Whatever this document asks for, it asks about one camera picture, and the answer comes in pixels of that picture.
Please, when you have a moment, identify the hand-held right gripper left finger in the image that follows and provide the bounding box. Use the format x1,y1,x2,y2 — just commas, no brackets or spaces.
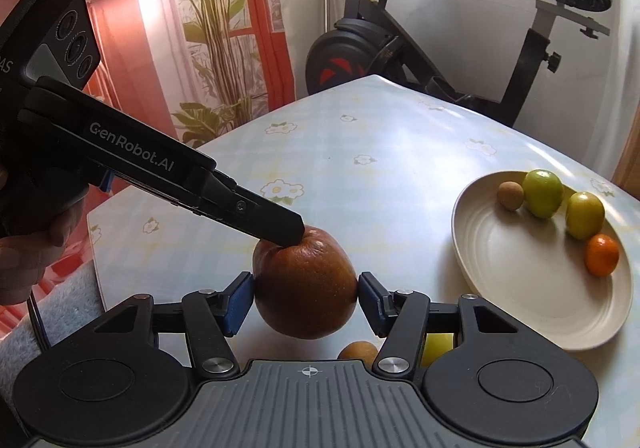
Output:
92,272,253,377

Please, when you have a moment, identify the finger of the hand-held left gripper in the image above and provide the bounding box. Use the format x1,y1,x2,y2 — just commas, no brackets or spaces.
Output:
195,169,306,247

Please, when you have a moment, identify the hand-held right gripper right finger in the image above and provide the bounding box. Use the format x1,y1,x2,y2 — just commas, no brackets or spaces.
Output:
359,272,521,377

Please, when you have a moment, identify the large red apple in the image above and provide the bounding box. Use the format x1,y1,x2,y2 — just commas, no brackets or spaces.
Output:
252,225,359,340

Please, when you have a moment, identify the beige round plate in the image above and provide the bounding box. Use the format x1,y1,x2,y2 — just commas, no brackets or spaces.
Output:
452,170,634,352

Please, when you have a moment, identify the small brown longan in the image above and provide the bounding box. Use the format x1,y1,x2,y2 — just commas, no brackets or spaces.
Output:
337,341,380,362
497,181,525,213

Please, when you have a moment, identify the small green fruit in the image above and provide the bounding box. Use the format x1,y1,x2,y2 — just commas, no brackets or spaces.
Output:
522,169,565,219

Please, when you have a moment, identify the yellow-green citrus fruit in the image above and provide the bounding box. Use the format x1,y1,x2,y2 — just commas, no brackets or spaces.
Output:
565,191,606,241

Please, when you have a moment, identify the small orange tangerine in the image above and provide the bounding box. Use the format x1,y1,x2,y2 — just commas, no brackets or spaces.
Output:
584,234,621,277

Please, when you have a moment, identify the person's left hand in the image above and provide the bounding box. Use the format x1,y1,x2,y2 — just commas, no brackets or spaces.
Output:
0,188,91,307

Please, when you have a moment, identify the green apple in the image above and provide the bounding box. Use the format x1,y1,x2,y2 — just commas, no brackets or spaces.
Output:
422,333,456,369

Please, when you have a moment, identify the printed plant curtain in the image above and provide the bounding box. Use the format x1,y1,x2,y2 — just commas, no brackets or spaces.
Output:
0,0,297,249

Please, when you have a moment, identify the white fluffy towel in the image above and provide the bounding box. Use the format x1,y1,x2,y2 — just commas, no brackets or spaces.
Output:
0,268,108,365

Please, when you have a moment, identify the black exercise bike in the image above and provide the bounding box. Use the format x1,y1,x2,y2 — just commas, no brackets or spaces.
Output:
270,0,614,129

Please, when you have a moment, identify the wooden door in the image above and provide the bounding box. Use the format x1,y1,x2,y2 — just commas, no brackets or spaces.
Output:
612,92,640,201

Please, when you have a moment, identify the black cable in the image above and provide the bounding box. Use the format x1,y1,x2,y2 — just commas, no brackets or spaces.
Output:
28,285,51,352

